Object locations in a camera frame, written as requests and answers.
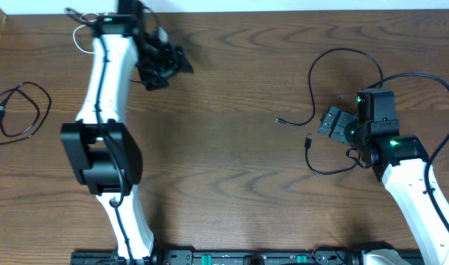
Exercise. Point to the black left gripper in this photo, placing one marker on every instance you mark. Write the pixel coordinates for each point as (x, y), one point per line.
(175, 64)

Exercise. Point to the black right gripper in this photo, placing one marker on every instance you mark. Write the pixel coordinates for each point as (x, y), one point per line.
(337, 132)

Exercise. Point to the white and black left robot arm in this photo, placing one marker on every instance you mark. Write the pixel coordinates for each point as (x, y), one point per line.
(103, 154)

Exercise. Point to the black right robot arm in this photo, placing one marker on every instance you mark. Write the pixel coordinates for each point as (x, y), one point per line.
(400, 162)

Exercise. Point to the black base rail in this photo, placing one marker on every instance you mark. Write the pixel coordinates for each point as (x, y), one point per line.
(190, 256)

